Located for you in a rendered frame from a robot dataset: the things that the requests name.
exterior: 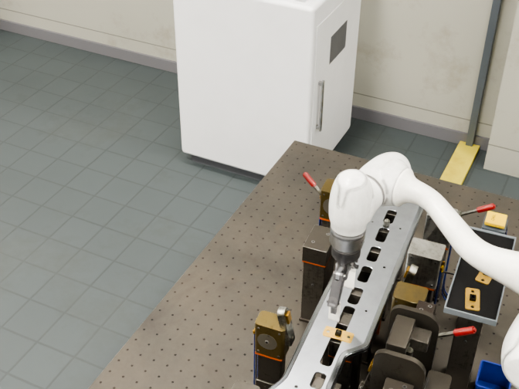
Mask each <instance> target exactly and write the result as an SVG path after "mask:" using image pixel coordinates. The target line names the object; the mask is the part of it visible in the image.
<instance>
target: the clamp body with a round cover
mask: <svg viewBox="0 0 519 389"><path fill-rule="evenodd" d="M428 291H429V290H428V289H427V288H425V287H422V286H417V285H413V284H410V283H407V282H402V281H399V282H398V283H397V285H396V287H395V291H394V293H393V297H392V306H391V311H392V308H393V307H394V306H396V305H405V306H411V307H413V308H416V306H417V304H418V301H419V300H422V301H424V302H426V300H427V296H428Z"/></svg>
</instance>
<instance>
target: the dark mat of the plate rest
mask: <svg viewBox="0 0 519 389"><path fill-rule="evenodd" d="M472 230H473V231H474V233H475V234H476V235H478V236H479V237H480V238H481V239H483V240H484V241H485V242H487V243H489V244H491V245H494V246H496V247H499V248H502V249H508V250H512V248H513V244H514V239H512V238H506V237H503V236H499V235H494V234H490V233H486V232H481V231H477V230H474V229H472ZM479 272H480V271H479V270H477V269H475V268H474V267H472V266H471V265H470V264H469V263H468V262H466V261H465V260H464V259H463V258H462V257H461V260H460V264H459V267H458V269H457V272H456V277H455V279H454V282H453V287H452V289H451V292H450V295H449V299H448V302H447V305H446V307H449V308H451V309H455V310H460V311H463V312H466V313H471V314H474V315H478V316H482V317H486V318H488V319H492V320H496V317H497V311H498V307H499V304H500V298H501V294H502V291H503V287H504V285H503V284H501V283H499V282H498V281H496V280H494V279H492V280H491V281H490V283H489V285H484V284H483V283H480V282H477V281H476V280H475V278H476V277H477V275H478V274H479ZM466 288H473V289H479V290H480V311H472V310H466V309H465V292H466Z"/></svg>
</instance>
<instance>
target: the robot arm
mask: <svg viewBox="0 0 519 389"><path fill-rule="evenodd" d="M405 203H412V204H415V205H418V206H420V207H421V208H423V209H425V210H426V211H427V213H428V214H429V215H430V217H431V218H432V220H433V221H434V222H435V223H436V225H437V226H438V228H439V229H440V231H441V232H442V233H443V234H444V236H445V237H446V239H447V240H448V242H449V243H450V244H451V246H452V247H453V248H454V249H455V251H456V252H457V253H458V254H459V255H460V256H461V257H462V258H463V259H464V260H465V261H466V262H468V263H469V264H470V265H471V266H472V267H474V268H475V269H477V270H479V271H480V272H482V273H483V274H485V275H487V276H489V277H490V278H492V279H494V280H496V281H498V282H499V283H501V284H503V285H504V286H506V287H507V288H509V289H511V290H513V291H514V292H516V293H517V294H518V295H519V252H516V251H512V250H508V249H502V248H499V247H496V246H494V245H491V244H489V243H487V242H485V241H484V240H483V239H481V238H480V237H479V236H478V235H476V234H475V233H474V231H473V230H472V229H471V228H470V227H469V226H468V224H467V223H466V222H465V221H464V220H463V219H462V218H461V217H460V216H459V215H458V213H457V212H456V211H455V210H454V209H453V207H452V206H451V205H450V204H449V203H448V202H447V200H446V199H445V198H444V197H443V196H442V195H441V194H440V193H439V192H437V191H436V190H434V189H433V188H431V187H430V186H428V185H427V184H424V183H423V182H421V181H419V180H418V179H417V178H416V177H415V176H414V174H413V171H412V169H411V166H410V163H409V161H408V159H407V158H406V157H405V156H404V155H402V154H400V153H397V152H387V153H384V154H380V155H378V156H377V157H375V158H373V159H372V160H370V161H369V162H368V163H367V164H365V165H364V166H363V167H362V168H361V169H360V170H356V169H348V170H345V171H342V172H341V173H340V174H339V175H338V176H337V177H336V179H335V181H334V183H333V186H332V189H331V194H330V200H329V219H330V221H331V226H330V230H331V231H330V244H331V245H332V248H331V254H332V256H333V258H334V259H335V260H336V261H337V262H336V265H335V267H336V269H335V271H334V272H333V279H332V284H331V291H330V295H329V299H328V300H327V306H329V312H328V319H329V320H333V321H336V322H339V321H340V312H341V302H340V299H341V294H342V290H343V287H347V288H349V289H353V288H354V280H355V273H356V269H358V267H359V265H356V264H355V263H356V262H358V259H359V258H360V255H361V249H362V246H363V244H364V242H365V233H366V226H367V224H368V223H369V222H370V221H371V219H372V217H373V215H374V214H375V213H376V211H377V210H378V208H379V207H380V206H382V207H384V206H397V207H399V206H401V205H403V204H405ZM501 366H502V370H503V372H504V375H505V377H506V378H507V379H508V381H509V382H510V383H511V384H512V385H513V386H515V387H516V388H517V389H519V314H518V315H517V317H516V318H515V320H514V322H513V323H512V324H511V327H510V329H509V330H508V332H507V335H506V336H505V338H504V342H503V346H502V351H501Z"/></svg>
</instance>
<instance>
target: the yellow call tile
mask: <svg viewBox="0 0 519 389"><path fill-rule="evenodd" d="M506 221H507V215H504V214H500V213H496V212H493V211H488V212H487V216H486V219H485V222H484V224H485V225H489V226H493V227H496V228H502V229H504V228H505V225H506Z"/></svg>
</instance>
